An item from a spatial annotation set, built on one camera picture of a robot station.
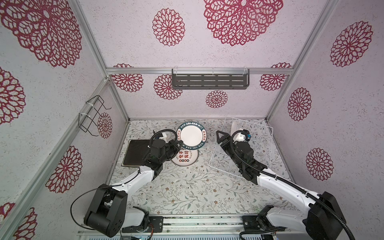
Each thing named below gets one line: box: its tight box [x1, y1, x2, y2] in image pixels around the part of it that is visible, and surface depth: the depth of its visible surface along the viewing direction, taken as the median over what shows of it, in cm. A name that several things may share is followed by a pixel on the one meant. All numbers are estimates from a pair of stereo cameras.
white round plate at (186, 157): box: [171, 147, 200, 167], surface depth 99 cm
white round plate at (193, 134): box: [176, 121, 208, 151], surface depth 87 cm
